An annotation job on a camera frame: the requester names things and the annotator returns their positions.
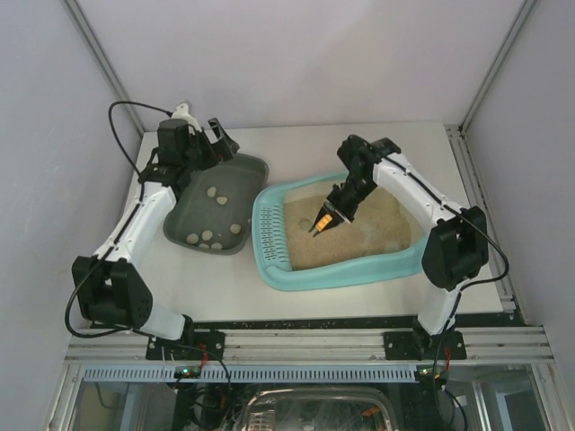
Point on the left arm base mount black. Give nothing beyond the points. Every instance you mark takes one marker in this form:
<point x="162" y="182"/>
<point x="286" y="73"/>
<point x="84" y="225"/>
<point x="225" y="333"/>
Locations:
<point x="201" y="344"/>

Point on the aluminium rail frame front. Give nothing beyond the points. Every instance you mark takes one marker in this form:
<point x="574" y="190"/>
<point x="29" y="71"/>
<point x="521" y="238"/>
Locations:
<point x="475" y="346"/>

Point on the orange litter scoop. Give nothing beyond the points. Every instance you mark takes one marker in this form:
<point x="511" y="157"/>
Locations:
<point x="323" y="222"/>

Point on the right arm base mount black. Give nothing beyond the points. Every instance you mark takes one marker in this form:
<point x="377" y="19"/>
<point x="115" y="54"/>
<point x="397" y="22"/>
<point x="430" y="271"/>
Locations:
<point x="417" y="344"/>

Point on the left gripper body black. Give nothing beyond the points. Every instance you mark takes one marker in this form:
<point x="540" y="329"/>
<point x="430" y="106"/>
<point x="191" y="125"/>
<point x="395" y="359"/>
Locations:
<point x="211" y="146"/>

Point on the blue slotted cable duct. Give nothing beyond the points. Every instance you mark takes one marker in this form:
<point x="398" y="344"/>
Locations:
<point x="251" y="374"/>

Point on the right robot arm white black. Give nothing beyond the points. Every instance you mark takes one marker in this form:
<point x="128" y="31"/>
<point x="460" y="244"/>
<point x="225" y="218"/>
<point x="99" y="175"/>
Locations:
<point x="456" y="248"/>

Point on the teal litter box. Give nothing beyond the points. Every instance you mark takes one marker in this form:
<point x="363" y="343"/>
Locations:
<point x="383" y="242"/>

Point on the metal basket below table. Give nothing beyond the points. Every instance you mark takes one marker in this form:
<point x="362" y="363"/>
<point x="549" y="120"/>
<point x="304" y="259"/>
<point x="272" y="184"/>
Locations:
<point x="340" y="407"/>

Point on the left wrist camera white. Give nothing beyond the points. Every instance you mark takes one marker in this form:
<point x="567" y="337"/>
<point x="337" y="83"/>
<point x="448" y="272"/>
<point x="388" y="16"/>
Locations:
<point x="182" y="111"/>

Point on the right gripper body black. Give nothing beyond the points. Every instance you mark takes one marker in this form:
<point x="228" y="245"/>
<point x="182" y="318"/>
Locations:
<point x="338" y="209"/>

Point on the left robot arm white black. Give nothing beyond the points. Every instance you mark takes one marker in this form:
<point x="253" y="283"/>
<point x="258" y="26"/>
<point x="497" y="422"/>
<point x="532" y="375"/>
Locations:
<point x="108" y="287"/>

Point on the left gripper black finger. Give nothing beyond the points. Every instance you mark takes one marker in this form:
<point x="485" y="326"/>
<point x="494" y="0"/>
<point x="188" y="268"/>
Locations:
<point x="211" y="154"/>
<point x="225" y="146"/>

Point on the grey plastic bin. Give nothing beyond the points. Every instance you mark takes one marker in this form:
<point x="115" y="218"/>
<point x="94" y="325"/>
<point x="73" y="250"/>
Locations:
<point x="241" y="180"/>

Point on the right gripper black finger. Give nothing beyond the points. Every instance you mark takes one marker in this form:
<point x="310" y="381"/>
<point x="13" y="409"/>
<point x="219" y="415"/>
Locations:
<point x="336" y="222"/>
<point x="325" y="209"/>

